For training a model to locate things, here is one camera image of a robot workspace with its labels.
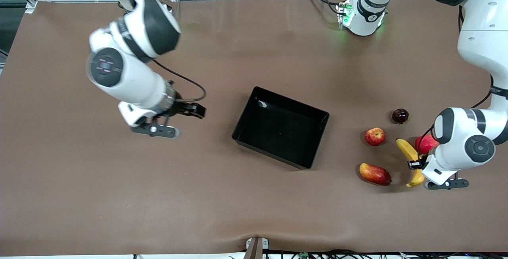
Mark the yellow banana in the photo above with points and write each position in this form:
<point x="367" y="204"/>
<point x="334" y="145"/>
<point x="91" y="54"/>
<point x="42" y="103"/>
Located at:
<point x="406" y="148"/>

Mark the dark purple plum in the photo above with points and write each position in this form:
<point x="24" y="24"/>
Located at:
<point x="400" y="116"/>

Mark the red peach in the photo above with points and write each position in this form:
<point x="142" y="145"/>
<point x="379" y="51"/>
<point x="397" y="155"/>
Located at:
<point x="424" y="144"/>

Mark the red yellow mango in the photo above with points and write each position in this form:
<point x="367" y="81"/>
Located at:
<point x="375" y="174"/>

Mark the black rectangular plastic box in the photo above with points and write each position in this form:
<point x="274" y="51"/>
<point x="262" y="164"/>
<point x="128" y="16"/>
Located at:
<point x="278" y="132"/>

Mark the small red yellow apple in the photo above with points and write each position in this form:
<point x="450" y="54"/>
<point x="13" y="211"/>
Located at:
<point x="375" y="137"/>

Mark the brown table mat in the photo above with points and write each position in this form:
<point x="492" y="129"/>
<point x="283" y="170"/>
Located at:
<point x="119" y="191"/>

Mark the metal table clamp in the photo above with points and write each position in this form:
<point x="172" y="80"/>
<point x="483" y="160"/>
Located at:
<point x="256" y="249"/>

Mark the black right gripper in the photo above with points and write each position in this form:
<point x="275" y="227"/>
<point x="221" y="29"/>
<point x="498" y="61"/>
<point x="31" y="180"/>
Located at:
<point x="181" y="107"/>

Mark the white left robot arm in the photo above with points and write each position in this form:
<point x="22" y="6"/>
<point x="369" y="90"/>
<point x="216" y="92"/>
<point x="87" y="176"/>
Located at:
<point x="476" y="148"/>

